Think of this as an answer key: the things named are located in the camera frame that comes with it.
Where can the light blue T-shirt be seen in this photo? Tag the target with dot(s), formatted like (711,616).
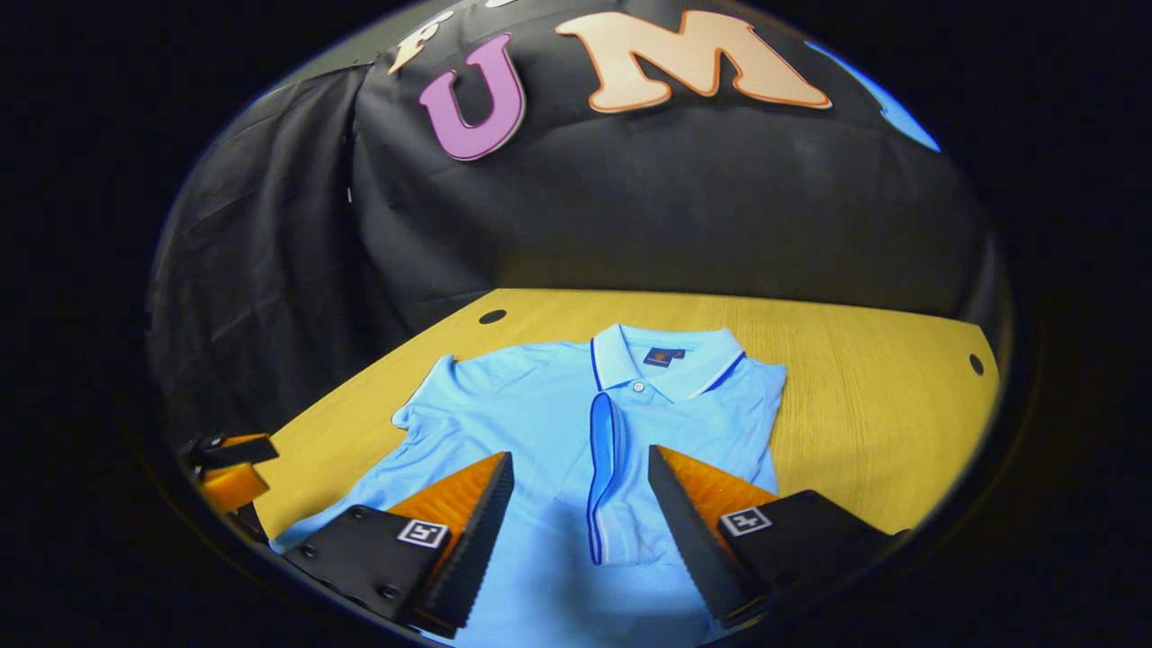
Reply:
(513,405)

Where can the black backdrop cloth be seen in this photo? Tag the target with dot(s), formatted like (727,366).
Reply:
(630,198)

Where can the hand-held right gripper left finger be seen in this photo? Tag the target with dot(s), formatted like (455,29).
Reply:
(472,549)

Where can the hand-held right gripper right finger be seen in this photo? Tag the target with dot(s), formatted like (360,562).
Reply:
(693,544)

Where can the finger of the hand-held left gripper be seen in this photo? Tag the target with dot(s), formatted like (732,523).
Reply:
(234,450)
(236,488)

